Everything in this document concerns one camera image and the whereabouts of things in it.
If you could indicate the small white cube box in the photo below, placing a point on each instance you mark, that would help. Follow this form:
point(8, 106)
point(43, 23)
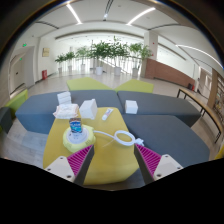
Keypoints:
point(131, 107)

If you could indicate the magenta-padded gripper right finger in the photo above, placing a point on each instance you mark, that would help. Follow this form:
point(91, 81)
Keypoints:
point(150, 160)

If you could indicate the clear-wrapped tissue pack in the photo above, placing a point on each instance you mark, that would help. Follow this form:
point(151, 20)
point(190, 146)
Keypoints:
point(66, 111)

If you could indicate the wooden bench with black legs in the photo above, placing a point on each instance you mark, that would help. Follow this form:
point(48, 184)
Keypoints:
point(200, 101)

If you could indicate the round yellow-green power strip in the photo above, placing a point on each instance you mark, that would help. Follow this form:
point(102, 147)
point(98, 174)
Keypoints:
point(71, 143)

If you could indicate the wooden shelf unit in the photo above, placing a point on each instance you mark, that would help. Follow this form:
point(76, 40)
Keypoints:
point(218, 96)

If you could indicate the white tube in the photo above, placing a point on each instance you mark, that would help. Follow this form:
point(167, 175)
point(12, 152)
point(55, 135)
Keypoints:
point(107, 114)

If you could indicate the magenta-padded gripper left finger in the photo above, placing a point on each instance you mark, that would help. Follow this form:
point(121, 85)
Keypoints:
point(78, 161)

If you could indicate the framed wall picture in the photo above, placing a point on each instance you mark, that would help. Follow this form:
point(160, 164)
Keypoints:
point(46, 52)

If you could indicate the lime green bench seat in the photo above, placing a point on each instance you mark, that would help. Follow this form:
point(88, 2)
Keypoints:
point(16, 101)

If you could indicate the group of ceiling strip lights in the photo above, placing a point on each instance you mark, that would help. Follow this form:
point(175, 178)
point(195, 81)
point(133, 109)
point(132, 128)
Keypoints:
point(74, 13)

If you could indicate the lime green upholstered seat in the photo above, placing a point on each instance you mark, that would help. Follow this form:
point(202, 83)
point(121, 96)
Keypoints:
point(86, 84)
point(135, 86)

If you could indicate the dark grey block seat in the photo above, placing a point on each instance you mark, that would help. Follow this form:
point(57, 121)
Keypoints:
point(5, 120)

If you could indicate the stack of white tissue packs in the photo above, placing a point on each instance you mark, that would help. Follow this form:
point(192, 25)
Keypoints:
point(64, 98)

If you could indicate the red fire extinguisher box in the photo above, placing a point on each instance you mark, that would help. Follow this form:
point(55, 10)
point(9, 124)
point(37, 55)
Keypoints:
point(44, 74)

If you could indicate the large white box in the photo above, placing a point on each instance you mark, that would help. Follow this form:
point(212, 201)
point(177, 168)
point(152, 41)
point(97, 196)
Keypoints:
point(88, 109)

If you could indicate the wide grey upholstered seat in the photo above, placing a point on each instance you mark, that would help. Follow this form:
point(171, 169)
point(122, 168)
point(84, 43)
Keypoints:
point(166, 133)

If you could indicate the long grey upholstered seat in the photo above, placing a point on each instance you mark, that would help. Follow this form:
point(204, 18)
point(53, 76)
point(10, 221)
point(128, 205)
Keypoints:
point(36, 110)

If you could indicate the group of potted plants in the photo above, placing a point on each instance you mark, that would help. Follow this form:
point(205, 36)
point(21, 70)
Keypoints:
point(100, 51)

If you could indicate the green exit sign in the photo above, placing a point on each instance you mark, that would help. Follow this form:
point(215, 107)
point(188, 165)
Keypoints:
point(24, 45)

